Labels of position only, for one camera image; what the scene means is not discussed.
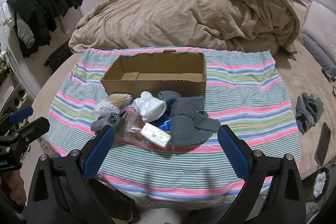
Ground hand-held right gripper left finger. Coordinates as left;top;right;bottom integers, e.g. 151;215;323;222
26;125;116;224

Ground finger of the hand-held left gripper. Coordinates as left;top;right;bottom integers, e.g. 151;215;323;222
0;106;34;125
13;116;50;146

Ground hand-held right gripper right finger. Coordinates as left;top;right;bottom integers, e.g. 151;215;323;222
217;124;307;224

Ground person's left hand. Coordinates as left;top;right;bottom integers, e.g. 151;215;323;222
8;169;27;212

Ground white shelf rack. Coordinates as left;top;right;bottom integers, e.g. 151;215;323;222
0;43;27;121

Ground striped cloth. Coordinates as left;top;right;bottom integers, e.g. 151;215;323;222
43;48;300;210

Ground clear bag with brown snack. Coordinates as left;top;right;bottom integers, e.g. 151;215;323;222
123;111;152;145

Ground bag of white beads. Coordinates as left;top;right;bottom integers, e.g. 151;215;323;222
94;101;122;118

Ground bag of cotton swabs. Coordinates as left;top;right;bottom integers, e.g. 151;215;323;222
106;93;133;111

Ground grey knitted sock bundle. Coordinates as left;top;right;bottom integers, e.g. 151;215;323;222
168;96;221;146

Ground white foil packet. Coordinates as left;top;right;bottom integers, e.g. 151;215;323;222
140;123;172;147

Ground white rolled sock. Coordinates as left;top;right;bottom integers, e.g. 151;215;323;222
132;91;167;123

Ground blue plastic bag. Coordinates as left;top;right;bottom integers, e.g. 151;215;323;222
154;99;176;133

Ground black bag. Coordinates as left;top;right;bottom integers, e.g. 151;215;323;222
44;43;77;74

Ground grey quilted garment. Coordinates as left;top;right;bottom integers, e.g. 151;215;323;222
16;13;36;48

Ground grey gloves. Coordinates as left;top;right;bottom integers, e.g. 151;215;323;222
295;92;325;134

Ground small grey sock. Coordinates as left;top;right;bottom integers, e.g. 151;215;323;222
157;90;183;104

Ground open cardboard box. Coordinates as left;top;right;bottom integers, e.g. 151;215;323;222
100;50;207;99

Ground black smartphone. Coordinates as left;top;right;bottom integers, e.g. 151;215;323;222
314;122;332;167

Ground beige bed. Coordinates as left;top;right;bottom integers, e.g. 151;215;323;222
31;0;336;180

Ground trash bin with black liner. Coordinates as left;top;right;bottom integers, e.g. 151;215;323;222
306;166;332;204

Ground grey pillow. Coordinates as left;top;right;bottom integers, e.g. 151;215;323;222
299;32;336;76

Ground beige blanket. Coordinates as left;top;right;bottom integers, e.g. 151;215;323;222
69;0;301;54

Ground white patterned pillow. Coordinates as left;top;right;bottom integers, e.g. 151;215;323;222
299;1;336;54

